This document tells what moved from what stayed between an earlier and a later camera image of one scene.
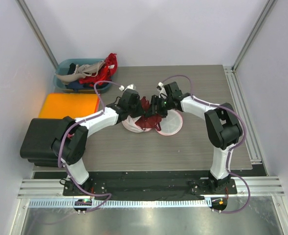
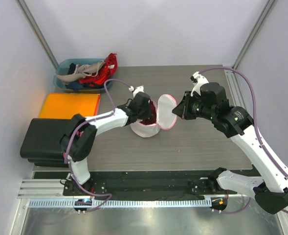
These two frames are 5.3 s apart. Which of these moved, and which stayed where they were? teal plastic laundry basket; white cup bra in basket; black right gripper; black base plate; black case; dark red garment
Moved: black right gripper; dark red garment
Stayed: black base plate; black case; white cup bra in basket; teal plastic laundry basket
